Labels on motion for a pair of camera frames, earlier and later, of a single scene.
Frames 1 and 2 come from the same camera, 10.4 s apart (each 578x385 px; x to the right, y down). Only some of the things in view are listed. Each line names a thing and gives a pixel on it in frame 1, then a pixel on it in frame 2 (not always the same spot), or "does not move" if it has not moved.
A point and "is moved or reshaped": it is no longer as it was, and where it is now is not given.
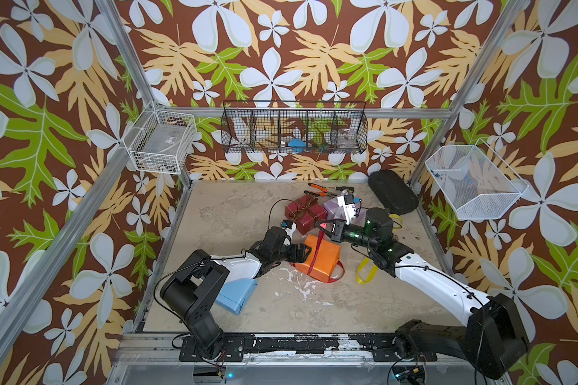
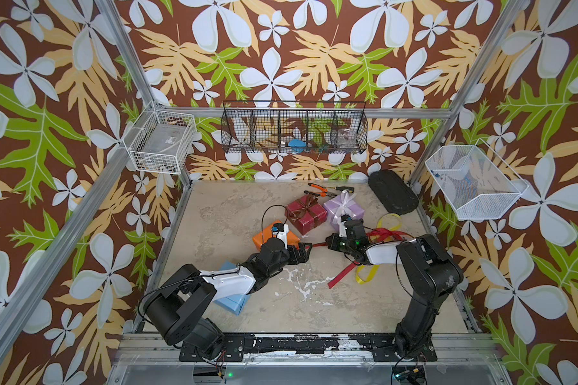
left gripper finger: x=300 y=258 does not move
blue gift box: x=235 y=293 does not move
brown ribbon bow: x=300 y=212 does not move
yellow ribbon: x=372 y=264 does not move
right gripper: x=339 y=230 -> x=334 y=238
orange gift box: x=326 y=261 is moved or reshaped
